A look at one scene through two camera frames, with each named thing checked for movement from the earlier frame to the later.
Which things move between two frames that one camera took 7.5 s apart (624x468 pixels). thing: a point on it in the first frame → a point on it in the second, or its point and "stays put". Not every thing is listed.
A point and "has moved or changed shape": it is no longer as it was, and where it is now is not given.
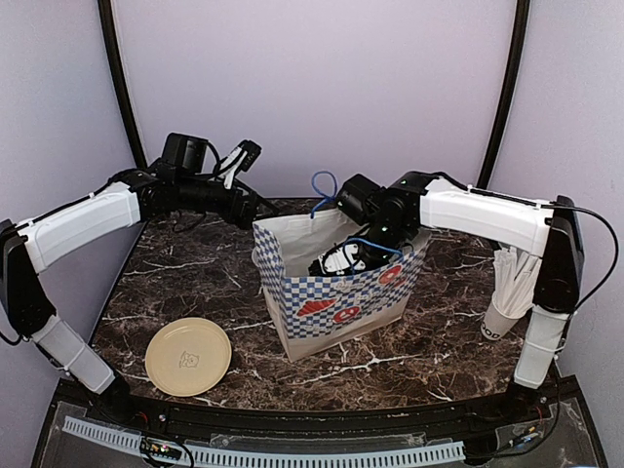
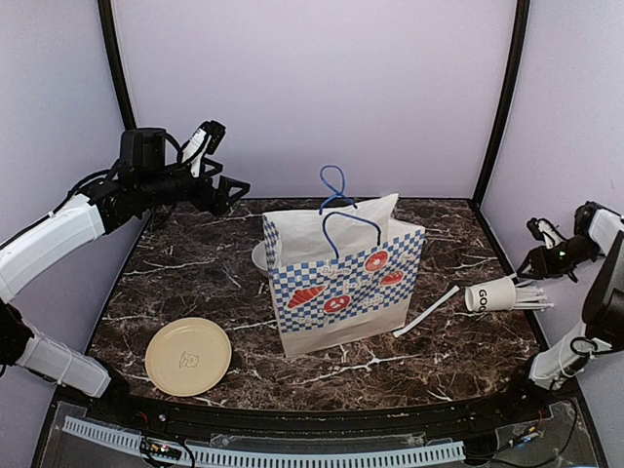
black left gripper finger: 264,205 → 233,189
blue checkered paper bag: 311,312 has moved or changed shape
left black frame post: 111,47 stays put
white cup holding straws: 495,325 → 497,294
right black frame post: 512,88 stays put
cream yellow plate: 188,356 stays put
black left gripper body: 237,217 → 210,204
